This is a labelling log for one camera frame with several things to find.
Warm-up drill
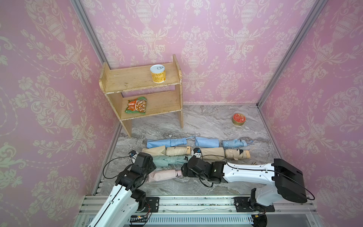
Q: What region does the mint green umbrella sleeve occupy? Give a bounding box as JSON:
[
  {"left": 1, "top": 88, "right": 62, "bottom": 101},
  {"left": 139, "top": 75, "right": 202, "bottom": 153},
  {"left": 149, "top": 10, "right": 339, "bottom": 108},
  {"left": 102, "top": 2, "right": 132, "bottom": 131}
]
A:
[{"left": 153, "top": 156, "right": 169, "bottom": 167}]

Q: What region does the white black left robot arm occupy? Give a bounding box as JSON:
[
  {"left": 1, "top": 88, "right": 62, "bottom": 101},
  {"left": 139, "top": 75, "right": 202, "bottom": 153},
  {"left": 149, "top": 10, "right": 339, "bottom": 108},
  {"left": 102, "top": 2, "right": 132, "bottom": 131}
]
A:
[{"left": 89, "top": 152, "right": 156, "bottom": 227}]

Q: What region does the aluminium corner frame post left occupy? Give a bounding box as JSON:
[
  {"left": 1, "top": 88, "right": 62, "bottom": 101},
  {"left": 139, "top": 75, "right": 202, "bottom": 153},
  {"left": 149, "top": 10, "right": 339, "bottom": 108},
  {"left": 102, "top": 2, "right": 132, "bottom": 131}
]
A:
[{"left": 71, "top": 0, "right": 107, "bottom": 63}]

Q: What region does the pink sleeved umbrella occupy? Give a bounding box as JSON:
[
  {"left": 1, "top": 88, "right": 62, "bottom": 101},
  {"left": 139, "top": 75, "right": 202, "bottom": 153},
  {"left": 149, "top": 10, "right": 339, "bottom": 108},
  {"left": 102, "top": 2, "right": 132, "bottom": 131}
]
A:
[{"left": 147, "top": 169, "right": 182, "bottom": 183}]

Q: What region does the beige sleeved umbrella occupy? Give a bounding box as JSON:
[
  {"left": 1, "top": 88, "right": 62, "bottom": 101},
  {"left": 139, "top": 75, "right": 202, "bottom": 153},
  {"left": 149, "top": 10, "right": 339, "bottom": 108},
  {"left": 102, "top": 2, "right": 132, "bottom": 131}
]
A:
[{"left": 166, "top": 146, "right": 192, "bottom": 157}]

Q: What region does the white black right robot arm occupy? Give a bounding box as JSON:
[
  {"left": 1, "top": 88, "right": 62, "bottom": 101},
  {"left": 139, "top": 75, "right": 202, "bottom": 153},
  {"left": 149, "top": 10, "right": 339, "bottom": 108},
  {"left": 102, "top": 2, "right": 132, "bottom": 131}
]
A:
[{"left": 181, "top": 156, "right": 309, "bottom": 212}]

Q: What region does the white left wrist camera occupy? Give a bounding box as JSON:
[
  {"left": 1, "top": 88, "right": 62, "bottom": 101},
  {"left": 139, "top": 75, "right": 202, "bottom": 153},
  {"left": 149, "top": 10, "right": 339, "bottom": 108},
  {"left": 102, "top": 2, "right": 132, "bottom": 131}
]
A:
[{"left": 129, "top": 150, "right": 138, "bottom": 160}]

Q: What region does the aluminium corner frame post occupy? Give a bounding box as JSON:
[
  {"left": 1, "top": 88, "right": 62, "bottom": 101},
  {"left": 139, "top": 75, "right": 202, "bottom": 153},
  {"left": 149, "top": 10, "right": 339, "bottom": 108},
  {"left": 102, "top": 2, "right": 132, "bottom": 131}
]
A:
[
  {"left": 71, "top": 0, "right": 107, "bottom": 63},
  {"left": 256, "top": 0, "right": 328, "bottom": 110}
]

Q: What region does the yellow cup noodle container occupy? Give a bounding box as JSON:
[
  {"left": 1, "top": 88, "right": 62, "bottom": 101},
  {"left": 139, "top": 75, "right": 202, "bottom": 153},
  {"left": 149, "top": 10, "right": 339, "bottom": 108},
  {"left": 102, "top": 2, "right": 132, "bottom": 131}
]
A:
[{"left": 150, "top": 64, "right": 166, "bottom": 83}]

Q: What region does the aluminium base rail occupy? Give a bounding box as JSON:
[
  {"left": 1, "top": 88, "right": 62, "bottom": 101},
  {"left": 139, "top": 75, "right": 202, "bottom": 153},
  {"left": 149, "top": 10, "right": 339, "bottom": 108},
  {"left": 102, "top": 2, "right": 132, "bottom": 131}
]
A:
[{"left": 74, "top": 194, "right": 324, "bottom": 227}]

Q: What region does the aluminium corner frame post right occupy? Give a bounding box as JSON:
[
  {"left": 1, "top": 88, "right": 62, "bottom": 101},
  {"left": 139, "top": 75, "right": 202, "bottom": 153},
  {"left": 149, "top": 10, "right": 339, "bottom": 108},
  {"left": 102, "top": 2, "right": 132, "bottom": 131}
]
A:
[{"left": 256, "top": 0, "right": 328, "bottom": 110}]

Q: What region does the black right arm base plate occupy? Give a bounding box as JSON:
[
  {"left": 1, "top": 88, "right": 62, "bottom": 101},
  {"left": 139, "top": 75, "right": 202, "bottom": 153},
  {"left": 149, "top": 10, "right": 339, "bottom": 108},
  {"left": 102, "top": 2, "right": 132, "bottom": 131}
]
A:
[{"left": 233, "top": 197, "right": 275, "bottom": 213}]

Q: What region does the mint green sleeved umbrella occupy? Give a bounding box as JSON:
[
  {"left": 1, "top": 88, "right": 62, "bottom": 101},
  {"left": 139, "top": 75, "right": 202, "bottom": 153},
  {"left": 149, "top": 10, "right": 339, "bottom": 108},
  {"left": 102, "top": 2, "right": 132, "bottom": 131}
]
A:
[{"left": 166, "top": 156, "right": 192, "bottom": 165}]

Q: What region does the round gold red candy tin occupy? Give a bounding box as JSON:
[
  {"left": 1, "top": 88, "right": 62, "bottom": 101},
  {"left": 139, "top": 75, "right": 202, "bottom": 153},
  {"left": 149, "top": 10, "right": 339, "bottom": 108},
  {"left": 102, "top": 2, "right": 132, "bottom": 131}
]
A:
[{"left": 232, "top": 113, "right": 246, "bottom": 126}]

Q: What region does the wooden two-tier shelf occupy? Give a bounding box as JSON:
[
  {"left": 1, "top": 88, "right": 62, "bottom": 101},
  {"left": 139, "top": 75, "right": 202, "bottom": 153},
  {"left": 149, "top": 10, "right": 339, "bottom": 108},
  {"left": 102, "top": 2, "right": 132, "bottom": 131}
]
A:
[{"left": 99, "top": 55, "right": 184, "bottom": 138}]

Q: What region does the light blue umbrella sleeve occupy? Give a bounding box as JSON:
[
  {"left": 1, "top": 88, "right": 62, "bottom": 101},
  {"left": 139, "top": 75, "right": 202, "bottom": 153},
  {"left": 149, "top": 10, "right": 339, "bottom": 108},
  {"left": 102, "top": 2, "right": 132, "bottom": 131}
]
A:
[
  {"left": 195, "top": 137, "right": 219, "bottom": 148},
  {"left": 147, "top": 139, "right": 171, "bottom": 148}
]

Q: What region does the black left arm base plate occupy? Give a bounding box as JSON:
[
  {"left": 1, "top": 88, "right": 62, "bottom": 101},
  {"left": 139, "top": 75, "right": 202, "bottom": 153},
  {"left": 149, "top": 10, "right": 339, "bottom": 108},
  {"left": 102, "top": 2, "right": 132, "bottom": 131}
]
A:
[{"left": 137, "top": 197, "right": 160, "bottom": 213}]

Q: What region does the green orange snack packet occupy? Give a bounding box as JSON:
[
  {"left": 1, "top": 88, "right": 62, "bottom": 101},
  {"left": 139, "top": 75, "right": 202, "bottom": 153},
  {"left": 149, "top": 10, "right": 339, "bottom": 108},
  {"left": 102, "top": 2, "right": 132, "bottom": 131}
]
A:
[{"left": 125, "top": 96, "right": 147, "bottom": 114}]

